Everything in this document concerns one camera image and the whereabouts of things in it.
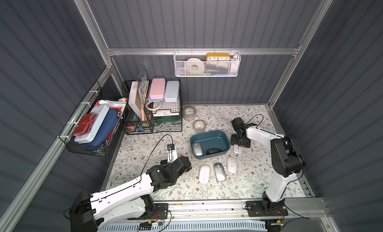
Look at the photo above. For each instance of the red wallet pouch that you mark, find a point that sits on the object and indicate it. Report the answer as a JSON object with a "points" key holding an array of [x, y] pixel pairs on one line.
{"points": [[85, 124]]}

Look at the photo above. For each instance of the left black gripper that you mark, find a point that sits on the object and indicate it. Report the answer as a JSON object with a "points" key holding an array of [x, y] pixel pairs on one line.
{"points": [[182, 163]]}

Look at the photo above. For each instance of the clear tape roll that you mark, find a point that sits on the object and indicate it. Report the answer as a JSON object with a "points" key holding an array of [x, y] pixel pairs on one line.
{"points": [[189, 113], [199, 126]]}

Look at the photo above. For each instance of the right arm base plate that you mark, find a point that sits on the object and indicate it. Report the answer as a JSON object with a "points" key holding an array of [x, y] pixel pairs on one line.
{"points": [[266, 209]]}

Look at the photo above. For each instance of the white tape roll in basket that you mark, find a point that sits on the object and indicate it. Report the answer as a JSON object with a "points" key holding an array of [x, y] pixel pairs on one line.
{"points": [[195, 66]]}

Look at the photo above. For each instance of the upright books and folders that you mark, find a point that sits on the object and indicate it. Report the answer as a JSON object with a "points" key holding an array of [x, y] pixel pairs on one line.
{"points": [[138, 94]]}

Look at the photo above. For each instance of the dark blue pouch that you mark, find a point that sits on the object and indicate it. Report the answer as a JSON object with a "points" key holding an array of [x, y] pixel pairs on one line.
{"points": [[104, 131]]}

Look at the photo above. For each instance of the white flat case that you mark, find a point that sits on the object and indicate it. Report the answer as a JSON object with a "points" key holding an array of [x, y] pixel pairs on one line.
{"points": [[101, 111]]}

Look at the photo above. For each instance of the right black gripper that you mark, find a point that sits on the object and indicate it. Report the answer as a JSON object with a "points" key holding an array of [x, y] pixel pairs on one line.
{"points": [[240, 140]]}

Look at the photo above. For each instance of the white round computer mouse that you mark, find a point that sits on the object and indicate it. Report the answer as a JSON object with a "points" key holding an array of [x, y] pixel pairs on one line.
{"points": [[232, 165]]}

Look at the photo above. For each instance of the teal plastic storage box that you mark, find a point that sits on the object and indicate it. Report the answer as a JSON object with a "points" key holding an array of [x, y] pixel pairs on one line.
{"points": [[209, 140]]}

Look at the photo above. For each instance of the pink pencil case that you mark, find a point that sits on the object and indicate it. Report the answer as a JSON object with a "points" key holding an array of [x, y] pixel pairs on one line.
{"points": [[157, 89]]}

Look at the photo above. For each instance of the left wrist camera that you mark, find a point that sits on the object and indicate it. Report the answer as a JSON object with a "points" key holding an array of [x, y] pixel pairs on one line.
{"points": [[172, 153]]}

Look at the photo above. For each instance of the white wire wall basket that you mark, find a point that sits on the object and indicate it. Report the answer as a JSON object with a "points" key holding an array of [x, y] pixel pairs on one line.
{"points": [[212, 68]]}

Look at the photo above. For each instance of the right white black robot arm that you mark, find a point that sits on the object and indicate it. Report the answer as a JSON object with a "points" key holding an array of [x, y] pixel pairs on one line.
{"points": [[286, 158]]}

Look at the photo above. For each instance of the black wire desk organizer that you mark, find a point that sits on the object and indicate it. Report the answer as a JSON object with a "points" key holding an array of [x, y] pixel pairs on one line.
{"points": [[161, 117]]}

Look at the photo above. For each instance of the clear tape roll front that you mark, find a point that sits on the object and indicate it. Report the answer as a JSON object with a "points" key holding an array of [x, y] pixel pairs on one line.
{"points": [[199, 126]]}

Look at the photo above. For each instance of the clear tape roll rear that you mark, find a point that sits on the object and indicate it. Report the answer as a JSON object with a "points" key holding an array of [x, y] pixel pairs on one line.
{"points": [[189, 113]]}

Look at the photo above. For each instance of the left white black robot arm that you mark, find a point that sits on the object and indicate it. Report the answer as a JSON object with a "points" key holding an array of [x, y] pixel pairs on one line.
{"points": [[88, 211]]}

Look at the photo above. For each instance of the light blue pencil case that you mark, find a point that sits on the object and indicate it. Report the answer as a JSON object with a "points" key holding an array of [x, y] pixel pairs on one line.
{"points": [[171, 91]]}

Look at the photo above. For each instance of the yellow digital clock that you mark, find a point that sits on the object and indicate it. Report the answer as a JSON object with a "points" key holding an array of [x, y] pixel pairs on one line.
{"points": [[218, 57]]}

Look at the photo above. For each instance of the white mouse with grey logo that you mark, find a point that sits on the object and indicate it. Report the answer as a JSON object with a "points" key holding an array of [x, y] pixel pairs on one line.
{"points": [[238, 150]]}

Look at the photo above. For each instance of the silver grey computer mouse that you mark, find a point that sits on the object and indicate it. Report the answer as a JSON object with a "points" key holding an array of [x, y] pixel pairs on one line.
{"points": [[219, 172]]}

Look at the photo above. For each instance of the black wire side basket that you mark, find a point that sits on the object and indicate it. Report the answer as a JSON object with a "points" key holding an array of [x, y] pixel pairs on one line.
{"points": [[101, 95]]}

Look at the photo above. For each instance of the black computer mouse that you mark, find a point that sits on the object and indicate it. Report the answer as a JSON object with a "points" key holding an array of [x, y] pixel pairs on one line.
{"points": [[213, 151]]}

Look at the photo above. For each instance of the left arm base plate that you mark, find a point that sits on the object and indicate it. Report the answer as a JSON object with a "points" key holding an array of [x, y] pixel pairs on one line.
{"points": [[160, 211]]}

